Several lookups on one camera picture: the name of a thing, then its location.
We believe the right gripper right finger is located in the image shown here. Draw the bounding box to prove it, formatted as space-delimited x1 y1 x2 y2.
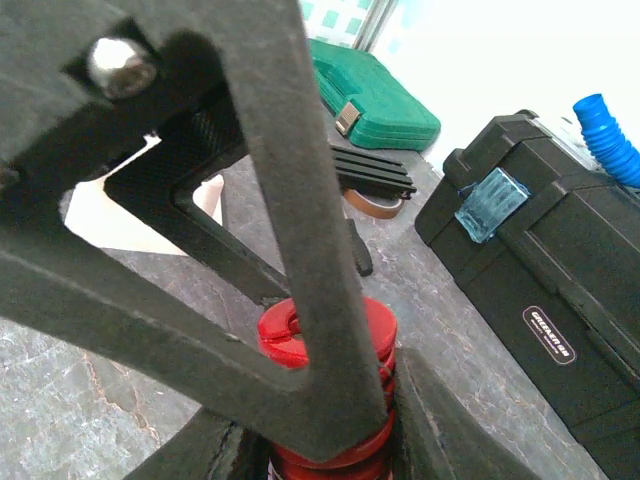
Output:
392 348 538 480

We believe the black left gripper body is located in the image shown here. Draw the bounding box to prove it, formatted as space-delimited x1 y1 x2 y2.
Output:
0 0 166 171

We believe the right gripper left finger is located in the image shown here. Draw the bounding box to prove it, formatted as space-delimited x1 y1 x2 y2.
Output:
126 408 269 480

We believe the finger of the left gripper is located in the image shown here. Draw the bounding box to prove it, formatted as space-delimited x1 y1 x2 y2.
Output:
1 1 388 469
107 94 290 306

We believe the large red spring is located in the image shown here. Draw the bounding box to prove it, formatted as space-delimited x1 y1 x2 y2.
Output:
258 297 398 479

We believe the black aluminium extrusion bar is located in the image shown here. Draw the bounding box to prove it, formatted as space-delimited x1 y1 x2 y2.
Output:
331 146 417 200

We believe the small black screwdriver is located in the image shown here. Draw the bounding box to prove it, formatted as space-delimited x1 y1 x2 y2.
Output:
345 218 374 277

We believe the brown kapton tape roll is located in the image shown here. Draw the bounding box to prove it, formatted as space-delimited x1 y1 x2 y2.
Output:
343 189 404 220

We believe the green plastic tool case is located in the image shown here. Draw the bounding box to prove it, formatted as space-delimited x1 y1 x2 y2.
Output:
309 39 441 152

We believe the black plastic toolbox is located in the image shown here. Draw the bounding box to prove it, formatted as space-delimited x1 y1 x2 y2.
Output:
415 110 639 479

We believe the blue corrugated hose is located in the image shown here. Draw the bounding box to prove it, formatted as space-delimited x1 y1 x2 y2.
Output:
572 92 640 190

